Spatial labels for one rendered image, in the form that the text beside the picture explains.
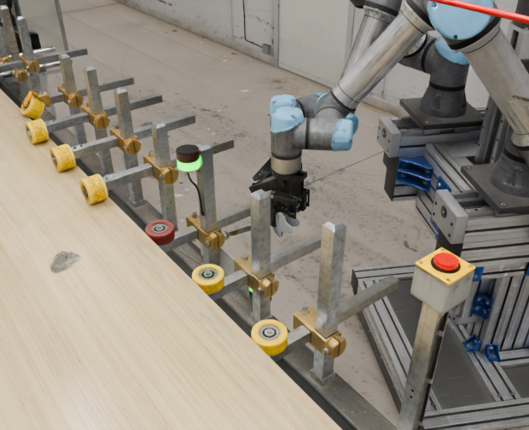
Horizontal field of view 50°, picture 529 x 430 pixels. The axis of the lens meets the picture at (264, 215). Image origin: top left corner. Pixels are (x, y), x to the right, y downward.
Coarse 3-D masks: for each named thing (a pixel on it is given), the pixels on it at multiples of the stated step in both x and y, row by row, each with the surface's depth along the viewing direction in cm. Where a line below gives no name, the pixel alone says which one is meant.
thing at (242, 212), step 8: (240, 208) 173; (248, 208) 173; (224, 216) 170; (232, 216) 170; (240, 216) 172; (248, 216) 175; (224, 224) 170; (176, 232) 163; (184, 232) 163; (192, 232) 163; (176, 240) 161; (184, 240) 163; (192, 240) 165; (160, 248) 158; (168, 248) 160
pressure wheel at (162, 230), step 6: (156, 222) 159; (162, 222) 159; (168, 222) 159; (150, 228) 157; (156, 228) 157; (162, 228) 157; (168, 228) 157; (150, 234) 154; (156, 234) 154; (162, 234) 154; (168, 234) 155; (174, 234) 158; (156, 240) 154; (162, 240) 155; (168, 240) 156
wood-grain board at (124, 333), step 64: (0, 128) 212; (0, 192) 174; (64, 192) 174; (0, 256) 147; (128, 256) 147; (0, 320) 128; (64, 320) 128; (128, 320) 128; (192, 320) 128; (0, 384) 113; (64, 384) 113; (128, 384) 113; (192, 384) 113; (256, 384) 113
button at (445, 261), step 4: (436, 256) 93; (440, 256) 93; (444, 256) 93; (448, 256) 93; (452, 256) 93; (436, 260) 92; (440, 260) 92; (444, 260) 92; (448, 260) 92; (452, 260) 92; (456, 260) 92; (436, 264) 92; (440, 264) 92; (444, 264) 91; (448, 264) 91; (452, 264) 91; (456, 264) 92; (440, 268) 92; (444, 268) 91; (448, 268) 91; (452, 268) 91
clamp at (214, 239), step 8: (192, 224) 166; (200, 224) 164; (200, 232) 163; (208, 232) 161; (216, 232) 161; (200, 240) 165; (208, 240) 161; (216, 240) 161; (224, 240) 163; (216, 248) 162
